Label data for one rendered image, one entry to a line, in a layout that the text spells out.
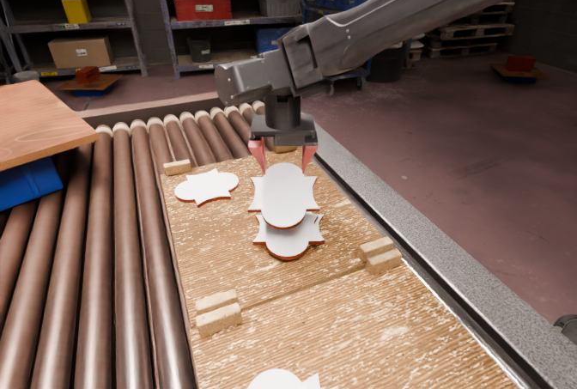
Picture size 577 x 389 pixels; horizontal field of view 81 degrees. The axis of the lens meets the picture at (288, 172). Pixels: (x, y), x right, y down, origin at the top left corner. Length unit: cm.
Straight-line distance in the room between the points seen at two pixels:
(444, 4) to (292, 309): 41
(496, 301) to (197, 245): 49
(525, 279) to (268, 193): 172
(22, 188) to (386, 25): 76
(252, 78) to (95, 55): 456
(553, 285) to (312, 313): 175
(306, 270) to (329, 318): 9
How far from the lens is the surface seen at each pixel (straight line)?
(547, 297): 209
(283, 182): 59
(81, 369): 57
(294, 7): 487
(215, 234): 64
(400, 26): 36
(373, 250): 58
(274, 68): 47
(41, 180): 89
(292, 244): 58
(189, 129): 107
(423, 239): 70
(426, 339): 53
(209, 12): 461
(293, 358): 49
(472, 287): 65
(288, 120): 53
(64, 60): 507
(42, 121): 97
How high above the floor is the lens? 137
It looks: 33 degrees down
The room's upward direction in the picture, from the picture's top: straight up
